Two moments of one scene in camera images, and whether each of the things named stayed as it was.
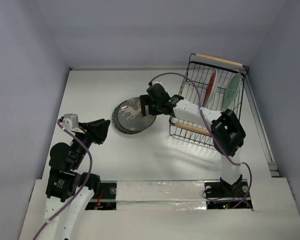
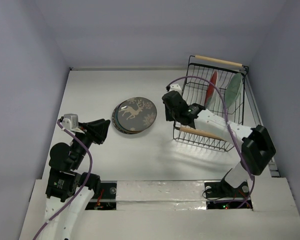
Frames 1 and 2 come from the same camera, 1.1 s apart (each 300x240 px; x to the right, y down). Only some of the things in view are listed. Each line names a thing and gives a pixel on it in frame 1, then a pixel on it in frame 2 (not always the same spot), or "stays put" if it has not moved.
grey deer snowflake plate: [129, 117] stays put
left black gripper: [99, 130] stays put
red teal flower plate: [211, 89] stays put
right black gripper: [145, 105] → [170, 110]
